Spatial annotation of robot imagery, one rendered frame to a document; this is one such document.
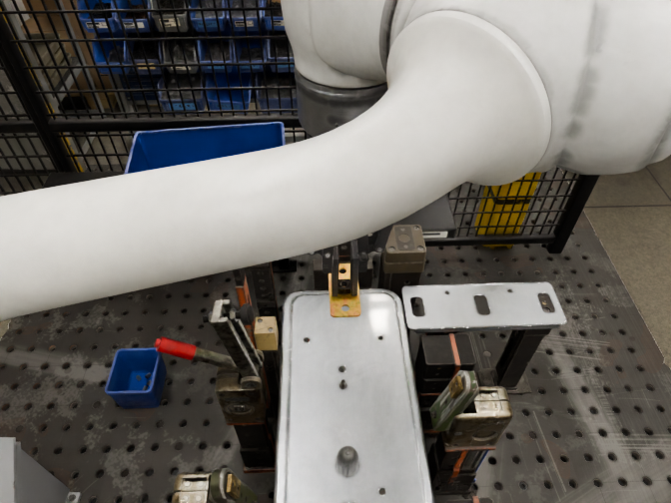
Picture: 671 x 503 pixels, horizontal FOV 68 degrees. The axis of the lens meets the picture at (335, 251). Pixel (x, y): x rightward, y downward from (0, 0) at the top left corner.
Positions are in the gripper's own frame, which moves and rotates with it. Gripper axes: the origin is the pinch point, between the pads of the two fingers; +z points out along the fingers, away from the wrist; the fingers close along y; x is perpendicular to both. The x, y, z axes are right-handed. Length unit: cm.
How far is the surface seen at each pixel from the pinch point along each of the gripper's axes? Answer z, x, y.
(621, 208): 128, 146, 154
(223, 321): 7.4, -1.9, -15.6
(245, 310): 6.9, -0.6, -12.8
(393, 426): 28.8, -7.4, 7.6
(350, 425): 28.8, -6.9, 1.0
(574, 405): 59, 8, 53
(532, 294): 28.7, 16.9, 36.9
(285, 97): 79, 178, -17
